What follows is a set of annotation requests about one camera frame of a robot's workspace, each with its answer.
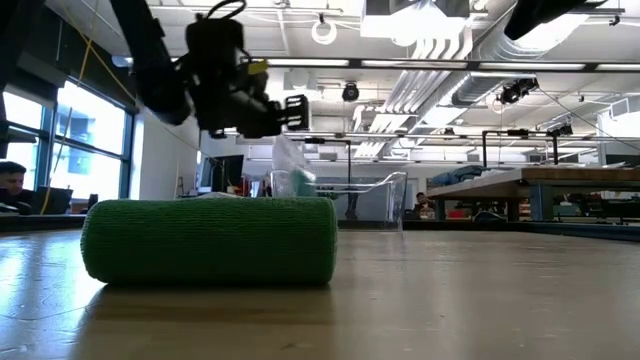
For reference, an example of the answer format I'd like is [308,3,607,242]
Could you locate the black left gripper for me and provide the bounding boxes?
[199,58,311,141]

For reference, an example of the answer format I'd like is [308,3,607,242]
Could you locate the teal elastic bandage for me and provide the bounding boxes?
[292,169,318,198]

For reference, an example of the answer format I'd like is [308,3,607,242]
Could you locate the grass green elastic bandage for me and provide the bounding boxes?
[79,196,340,288]

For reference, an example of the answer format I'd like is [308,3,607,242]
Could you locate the clear plastic bin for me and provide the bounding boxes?
[269,169,409,232]

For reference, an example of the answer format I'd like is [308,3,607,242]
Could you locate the white ceiling air unit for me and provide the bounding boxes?
[359,0,474,49]

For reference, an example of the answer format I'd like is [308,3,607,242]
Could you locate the person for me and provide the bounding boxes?
[0,160,37,215]
[412,191,437,220]

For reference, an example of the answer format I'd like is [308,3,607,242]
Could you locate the blue cloth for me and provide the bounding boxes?
[430,165,490,189]

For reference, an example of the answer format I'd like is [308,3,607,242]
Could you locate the black laptop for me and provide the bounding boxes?
[33,185,74,216]

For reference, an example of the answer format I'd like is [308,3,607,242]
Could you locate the black ceiling spotlight cluster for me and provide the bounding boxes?
[496,77,541,107]

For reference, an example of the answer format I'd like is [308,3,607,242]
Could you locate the wooden workbench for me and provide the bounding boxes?
[424,166,640,225]

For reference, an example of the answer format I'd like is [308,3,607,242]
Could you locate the white cable coil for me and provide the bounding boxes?
[309,18,339,47]

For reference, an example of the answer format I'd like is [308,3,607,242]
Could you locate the black camera rig frame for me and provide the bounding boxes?
[299,137,353,221]
[482,128,561,169]

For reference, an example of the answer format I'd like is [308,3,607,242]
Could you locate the silver ventilation duct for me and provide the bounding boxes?
[469,0,594,62]

